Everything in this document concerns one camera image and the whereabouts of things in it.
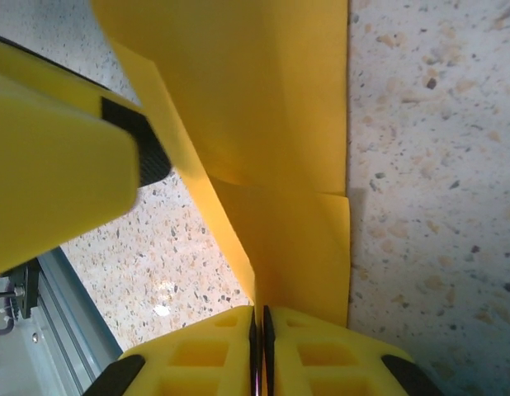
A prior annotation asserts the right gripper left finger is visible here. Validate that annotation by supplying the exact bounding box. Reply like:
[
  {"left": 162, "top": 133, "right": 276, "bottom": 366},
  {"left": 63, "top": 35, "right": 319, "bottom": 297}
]
[{"left": 83, "top": 304, "right": 257, "bottom": 396}]

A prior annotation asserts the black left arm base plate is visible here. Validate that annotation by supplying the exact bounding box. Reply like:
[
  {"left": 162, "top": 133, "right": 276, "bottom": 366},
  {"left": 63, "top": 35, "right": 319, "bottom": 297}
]
[{"left": 0, "top": 263, "right": 42, "bottom": 323}]

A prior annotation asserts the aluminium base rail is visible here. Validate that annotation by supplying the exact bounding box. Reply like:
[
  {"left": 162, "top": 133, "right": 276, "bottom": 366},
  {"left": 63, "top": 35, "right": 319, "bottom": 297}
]
[{"left": 0, "top": 247, "right": 126, "bottom": 396}]

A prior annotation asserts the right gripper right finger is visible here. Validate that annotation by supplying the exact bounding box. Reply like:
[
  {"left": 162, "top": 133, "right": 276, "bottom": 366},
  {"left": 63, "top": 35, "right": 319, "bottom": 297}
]
[{"left": 261, "top": 304, "right": 446, "bottom": 396}]

